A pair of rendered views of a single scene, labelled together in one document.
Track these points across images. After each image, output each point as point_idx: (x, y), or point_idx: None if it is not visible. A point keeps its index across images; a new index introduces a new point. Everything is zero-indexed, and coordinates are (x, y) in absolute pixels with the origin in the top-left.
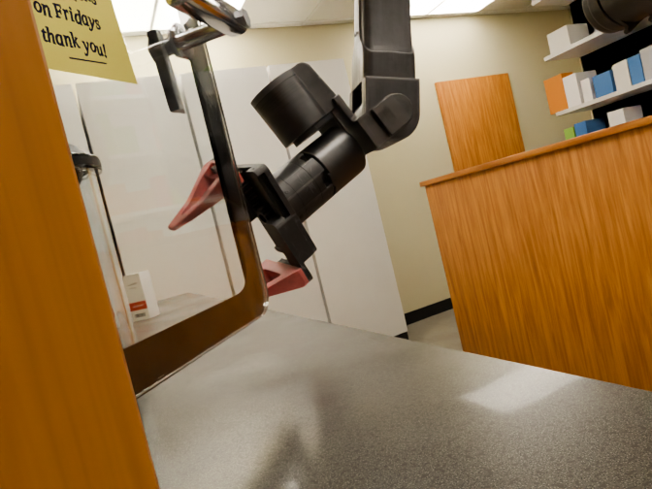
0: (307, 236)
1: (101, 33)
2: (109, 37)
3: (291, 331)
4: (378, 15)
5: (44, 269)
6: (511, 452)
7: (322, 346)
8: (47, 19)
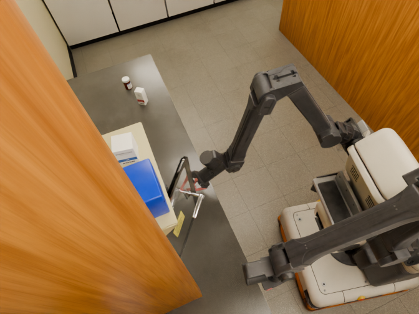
0: (208, 184)
1: (181, 220)
2: (182, 218)
3: None
4: (238, 150)
5: (197, 293)
6: (225, 259)
7: (207, 200)
8: (178, 231)
